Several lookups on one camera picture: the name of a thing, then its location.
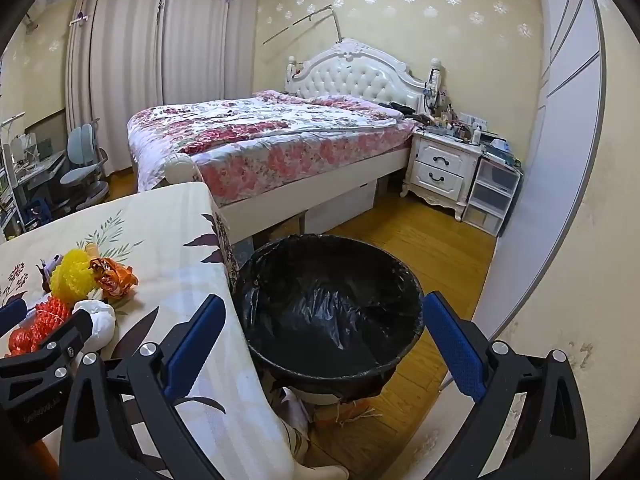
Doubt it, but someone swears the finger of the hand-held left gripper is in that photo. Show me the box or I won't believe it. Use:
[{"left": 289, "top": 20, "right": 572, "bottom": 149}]
[
  {"left": 0, "top": 311, "right": 96, "bottom": 402},
  {"left": 0, "top": 299, "right": 29, "bottom": 335}
]

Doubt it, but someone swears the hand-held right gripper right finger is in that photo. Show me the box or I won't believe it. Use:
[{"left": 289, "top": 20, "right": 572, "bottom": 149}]
[{"left": 422, "top": 290, "right": 591, "bottom": 480}]

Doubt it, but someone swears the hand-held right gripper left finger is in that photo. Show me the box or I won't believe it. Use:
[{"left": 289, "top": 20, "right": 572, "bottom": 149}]
[{"left": 60, "top": 294, "right": 228, "bottom": 480}]

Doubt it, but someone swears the red foam fruit net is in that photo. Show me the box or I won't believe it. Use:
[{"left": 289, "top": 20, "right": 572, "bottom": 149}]
[{"left": 9, "top": 296, "right": 72, "bottom": 356}]

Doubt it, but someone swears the purple paper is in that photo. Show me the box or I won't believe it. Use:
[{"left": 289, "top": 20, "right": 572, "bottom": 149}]
[{"left": 36, "top": 255, "right": 63, "bottom": 293}]

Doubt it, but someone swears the white paper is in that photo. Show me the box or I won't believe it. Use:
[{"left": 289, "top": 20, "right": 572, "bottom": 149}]
[{"left": 75, "top": 300, "right": 117, "bottom": 351}]

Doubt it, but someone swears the yellow foam fruit net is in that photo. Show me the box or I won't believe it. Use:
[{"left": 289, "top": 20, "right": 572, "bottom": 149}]
[{"left": 50, "top": 249, "right": 96, "bottom": 306}]

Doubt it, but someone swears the shiny orange wrapper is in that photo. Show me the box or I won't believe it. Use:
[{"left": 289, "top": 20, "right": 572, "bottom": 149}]
[{"left": 89, "top": 257, "right": 138, "bottom": 306}]

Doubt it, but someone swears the round bin with black bag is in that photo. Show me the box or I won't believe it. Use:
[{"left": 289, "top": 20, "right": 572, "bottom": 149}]
[{"left": 232, "top": 233, "right": 426, "bottom": 403}]

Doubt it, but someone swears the blue plastic stool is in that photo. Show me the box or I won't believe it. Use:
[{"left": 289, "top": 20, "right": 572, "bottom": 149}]
[{"left": 25, "top": 200, "right": 52, "bottom": 232}]

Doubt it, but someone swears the cream leaf print tablecloth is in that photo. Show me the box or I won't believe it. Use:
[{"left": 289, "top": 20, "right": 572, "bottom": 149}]
[{"left": 0, "top": 181, "right": 301, "bottom": 480}]

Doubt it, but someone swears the orange bag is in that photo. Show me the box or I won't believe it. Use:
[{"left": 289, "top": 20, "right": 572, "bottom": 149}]
[{"left": 315, "top": 395, "right": 382, "bottom": 428}]

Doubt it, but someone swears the light blue desk chair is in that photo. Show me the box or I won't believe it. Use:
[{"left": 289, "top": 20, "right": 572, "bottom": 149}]
[{"left": 60, "top": 117, "right": 111, "bottom": 211}]

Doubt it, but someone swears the clear plastic drawer unit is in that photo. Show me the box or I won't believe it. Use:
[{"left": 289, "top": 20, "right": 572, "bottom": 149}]
[{"left": 461, "top": 152, "right": 521, "bottom": 238}]

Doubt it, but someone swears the grey study desk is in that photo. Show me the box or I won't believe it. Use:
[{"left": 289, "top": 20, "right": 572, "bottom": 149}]
[{"left": 11, "top": 132, "right": 69, "bottom": 211}]

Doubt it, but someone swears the white nightstand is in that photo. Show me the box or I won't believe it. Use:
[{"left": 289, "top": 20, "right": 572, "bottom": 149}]
[{"left": 400, "top": 127, "right": 483, "bottom": 221}]

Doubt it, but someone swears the white storage box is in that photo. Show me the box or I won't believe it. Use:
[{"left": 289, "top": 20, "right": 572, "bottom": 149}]
[{"left": 305, "top": 180, "right": 378, "bottom": 233}]

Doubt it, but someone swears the pink floral quilt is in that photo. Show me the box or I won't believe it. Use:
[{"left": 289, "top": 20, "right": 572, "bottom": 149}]
[{"left": 127, "top": 90, "right": 421, "bottom": 206}]

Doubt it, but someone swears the pile of nightstand clutter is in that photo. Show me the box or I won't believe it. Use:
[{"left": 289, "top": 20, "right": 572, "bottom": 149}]
[{"left": 420, "top": 85, "right": 516, "bottom": 147}]

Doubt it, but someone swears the white sliding wardrobe door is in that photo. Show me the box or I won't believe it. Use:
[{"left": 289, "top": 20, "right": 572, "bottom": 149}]
[{"left": 470, "top": 0, "right": 607, "bottom": 351}]

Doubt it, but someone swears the beige pleated curtain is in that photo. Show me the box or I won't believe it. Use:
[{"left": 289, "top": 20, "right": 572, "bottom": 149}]
[
  {"left": 65, "top": 0, "right": 167, "bottom": 183},
  {"left": 162, "top": 0, "right": 262, "bottom": 107}
]

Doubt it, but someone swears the white bed with tufted headboard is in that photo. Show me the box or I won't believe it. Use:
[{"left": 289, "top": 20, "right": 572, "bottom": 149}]
[{"left": 127, "top": 39, "right": 440, "bottom": 246}]

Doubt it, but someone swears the metal net rod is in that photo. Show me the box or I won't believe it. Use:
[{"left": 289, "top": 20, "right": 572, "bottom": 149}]
[{"left": 265, "top": 2, "right": 346, "bottom": 47}]

